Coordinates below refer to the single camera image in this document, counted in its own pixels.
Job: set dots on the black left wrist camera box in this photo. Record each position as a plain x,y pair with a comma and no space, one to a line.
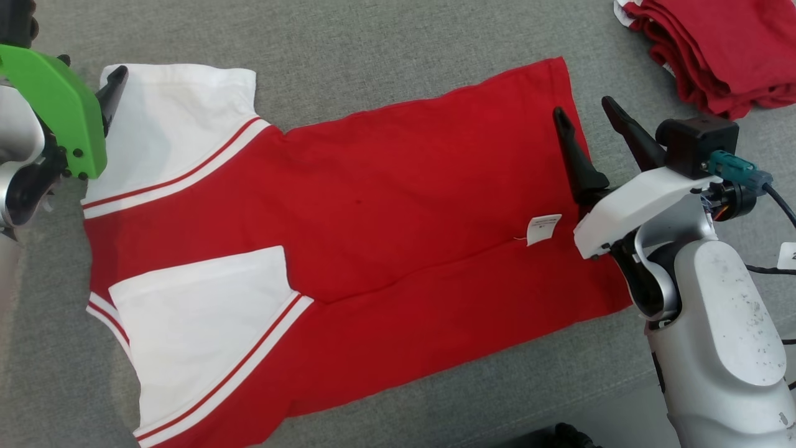
15,22

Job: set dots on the red and white shirt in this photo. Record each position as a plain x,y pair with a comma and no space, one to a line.
404,186

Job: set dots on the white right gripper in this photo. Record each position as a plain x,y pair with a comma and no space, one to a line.
628,202

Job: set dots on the folded red garment pile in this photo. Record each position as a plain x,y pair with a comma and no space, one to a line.
734,56

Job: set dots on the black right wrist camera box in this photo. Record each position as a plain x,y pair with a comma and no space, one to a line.
696,143

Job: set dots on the black rounded base part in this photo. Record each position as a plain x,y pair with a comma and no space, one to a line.
566,435

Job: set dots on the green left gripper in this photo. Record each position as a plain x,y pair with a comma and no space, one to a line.
68,118

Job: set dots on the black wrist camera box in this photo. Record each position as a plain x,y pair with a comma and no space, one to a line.
696,143
15,22

